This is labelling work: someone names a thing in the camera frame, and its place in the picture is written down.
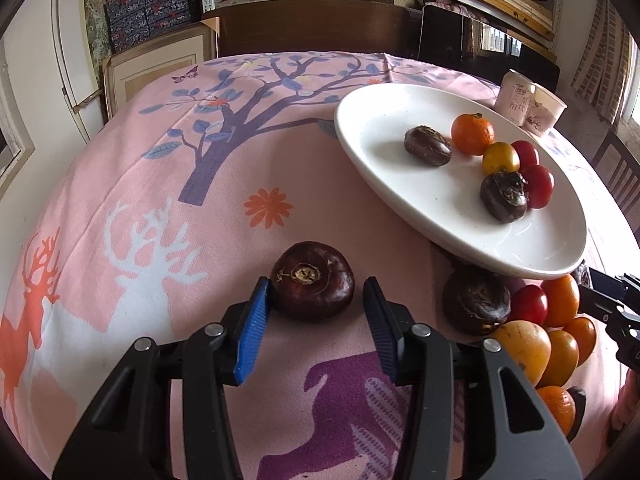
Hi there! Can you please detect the orange kumquat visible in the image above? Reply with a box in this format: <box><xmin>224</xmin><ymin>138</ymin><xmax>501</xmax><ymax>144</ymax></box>
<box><xmin>541</xmin><ymin>274</ymin><xmax>579</xmax><ymax>327</ymax></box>
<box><xmin>563</xmin><ymin>316</ymin><xmax>597</xmax><ymax>366</ymax></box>
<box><xmin>537</xmin><ymin>330</ymin><xmax>579</xmax><ymax>388</ymax></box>

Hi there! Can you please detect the dark water chestnut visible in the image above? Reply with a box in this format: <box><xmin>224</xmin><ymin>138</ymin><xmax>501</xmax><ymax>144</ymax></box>
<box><xmin>442</xmin><ymin>264</ymin><xmax>511</xmax><ymax>336</ymax></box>
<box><xmin>404</xmin><ymin>126</ymin><xmax>451</xmax><ymax>167</ymax></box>
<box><xmin>269</xmin><ymin>240</ymin><xmax>355</xmax><ymax>323</ymax></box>
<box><xmin>480</xmin><ymin>170</ymin><xmax>528</xmax><ymax>223</ymax></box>

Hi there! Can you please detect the pale orange loquat fruit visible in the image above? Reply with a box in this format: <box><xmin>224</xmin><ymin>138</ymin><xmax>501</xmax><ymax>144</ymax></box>
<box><xmin>490</xmin><ymin>321</ymin><xmax>551</xmax><ymax>386</ymax></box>

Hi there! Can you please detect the large orange tangerine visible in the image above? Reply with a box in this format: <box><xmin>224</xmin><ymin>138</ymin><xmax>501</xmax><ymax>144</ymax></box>
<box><xmin>537</xmin><ymin>386</ymin><xmax>576</xmax><ymax>437</ymax></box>

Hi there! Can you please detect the red cherry tomato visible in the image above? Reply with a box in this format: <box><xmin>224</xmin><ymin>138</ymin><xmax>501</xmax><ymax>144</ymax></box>
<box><xmin>509</xmin><ymin>285</ymin><xmax>548</xmax><ymax>325</ymax></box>
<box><xmin>521</xmin><ymin>165</ymin><xmax>554</xmax><ymax>209</ymax></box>
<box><xmin>511</xmin><ymin>140</ymin><xmax>540</xmax><ymax>170</ymax></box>

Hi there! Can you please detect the dark wooden chair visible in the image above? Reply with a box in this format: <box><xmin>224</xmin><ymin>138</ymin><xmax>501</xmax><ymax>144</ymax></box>
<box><xmin>591</xmin><ymin>129</ymin><xmax>639</xmax><ymax>238</ymax></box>

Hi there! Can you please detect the white oval plate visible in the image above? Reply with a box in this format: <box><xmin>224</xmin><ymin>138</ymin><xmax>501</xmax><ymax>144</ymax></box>
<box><xmin>334</xmin><ymin>84</ymin><xmax>588</xmax><ymax>280</ymax></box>

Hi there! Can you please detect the yellow-orange cherry tomato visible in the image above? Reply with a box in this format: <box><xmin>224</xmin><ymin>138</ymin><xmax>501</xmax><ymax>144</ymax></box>
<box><xmin>482</xmin><ymin>142</ymin><xmax>520</xmax><ymax>176</ymax></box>

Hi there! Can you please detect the pink patterned tablecloth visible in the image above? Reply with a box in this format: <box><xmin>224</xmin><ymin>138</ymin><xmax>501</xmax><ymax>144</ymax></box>
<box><xmin>0</xmin><ymin>50</ymin><xmax>633</xmax><ymax>480</ymax></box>

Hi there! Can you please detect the white paper cup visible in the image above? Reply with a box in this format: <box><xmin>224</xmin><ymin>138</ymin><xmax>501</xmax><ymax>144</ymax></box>
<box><xmin>523</xmin><ymin>84</ymin><xmax>567</xmax><ymax>136</ymax></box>

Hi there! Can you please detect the small orange tangerine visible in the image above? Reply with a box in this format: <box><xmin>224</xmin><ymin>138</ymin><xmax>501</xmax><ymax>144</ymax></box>
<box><xmin>451</xmin><ymin>113</ymin><xmax>495</xmax><ymax>156</ymax></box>

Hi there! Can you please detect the framed picture leaning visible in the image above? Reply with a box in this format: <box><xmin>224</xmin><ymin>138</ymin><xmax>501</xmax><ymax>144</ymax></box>
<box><xmin>103</xmin><ymin>18</ymin><xmax>220</xmax><ymax>119</ymax></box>

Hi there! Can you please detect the black piano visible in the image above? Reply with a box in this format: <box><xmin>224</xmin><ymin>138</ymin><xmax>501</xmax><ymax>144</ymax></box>
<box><xmin>419</xmin><ymin>6</ymin><xmax>560</xmax><ymax>92</ymax></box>

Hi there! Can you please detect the dark wooden cabinet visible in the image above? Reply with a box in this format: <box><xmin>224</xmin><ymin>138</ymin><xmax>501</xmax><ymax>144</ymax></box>
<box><xmin>203</xmin><ymin>0</ymin><xmax>420</xmax><ymax>58</ymax></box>

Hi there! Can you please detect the stack of patterned boxes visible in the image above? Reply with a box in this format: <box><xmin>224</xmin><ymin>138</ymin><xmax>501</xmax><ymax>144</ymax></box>
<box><xmin>105</xmin><ymin>0</ymin><xmax>193</xmax><ymax>53</ymax></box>

